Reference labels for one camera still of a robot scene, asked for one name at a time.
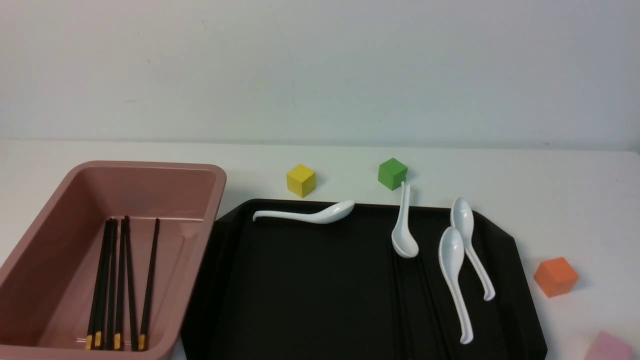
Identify black chopstick leftmost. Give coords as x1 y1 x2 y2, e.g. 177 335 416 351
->
85 219 111 351

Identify yellow cube block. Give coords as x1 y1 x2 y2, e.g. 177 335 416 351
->
286 164 317 198

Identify white spoon far right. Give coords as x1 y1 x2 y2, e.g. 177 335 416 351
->
450 197 496 302

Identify black chopstick rightmost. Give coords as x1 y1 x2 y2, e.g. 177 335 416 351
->
137 218 160 352

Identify orange cube block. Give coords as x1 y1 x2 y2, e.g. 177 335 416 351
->
534 256 579 298

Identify white spoon long front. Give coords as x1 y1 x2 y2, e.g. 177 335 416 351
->
438 226 474 345

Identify pink plastic bin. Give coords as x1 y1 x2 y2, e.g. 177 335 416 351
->
0 161 227 360

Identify pink block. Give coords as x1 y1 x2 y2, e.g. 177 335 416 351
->
583 330 633 360

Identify black chopstick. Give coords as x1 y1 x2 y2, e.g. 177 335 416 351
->
104 218 118 351
137 218 160 352
93 218 117 350
85 219 111 351
113 218 126 351

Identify green cube block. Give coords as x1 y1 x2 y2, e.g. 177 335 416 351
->
377 157 409 191

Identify white spoon lying sideways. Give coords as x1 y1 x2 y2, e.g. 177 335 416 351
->
252 200 355 224

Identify black plastic tray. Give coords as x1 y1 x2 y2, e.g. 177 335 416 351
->
180 199 547 360

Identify white spoon near green cube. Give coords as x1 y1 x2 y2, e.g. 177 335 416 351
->
391 181 419 259

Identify black chopstick crossing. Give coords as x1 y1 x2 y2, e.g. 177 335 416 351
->
123 215 139 352

